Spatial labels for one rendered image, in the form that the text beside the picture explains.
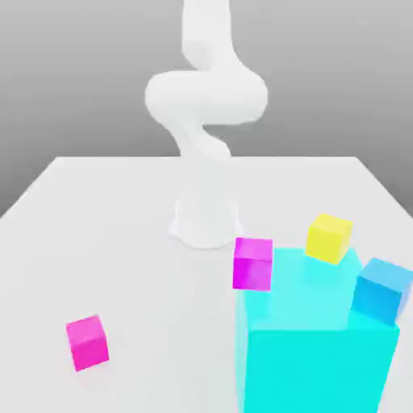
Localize small magenta cube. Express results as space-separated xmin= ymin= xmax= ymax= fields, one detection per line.
xmin=232 ymin=236 xmax=274 ymax=292

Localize small yellow cube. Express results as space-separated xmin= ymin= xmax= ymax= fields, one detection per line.
xmin=305 ymin=213 xmax=354 ymax=266

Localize small pink cube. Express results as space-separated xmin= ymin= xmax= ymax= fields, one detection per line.
xmin=65 ymin=315 xmax=111 ymax=373

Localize small blue cube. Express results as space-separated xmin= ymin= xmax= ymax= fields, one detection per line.
xmin=350 ymin=257 xmax=413 ymax=327

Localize large cyan box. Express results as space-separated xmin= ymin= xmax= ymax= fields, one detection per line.
xmin=234 ymin=247 xmax=402 ymax=413

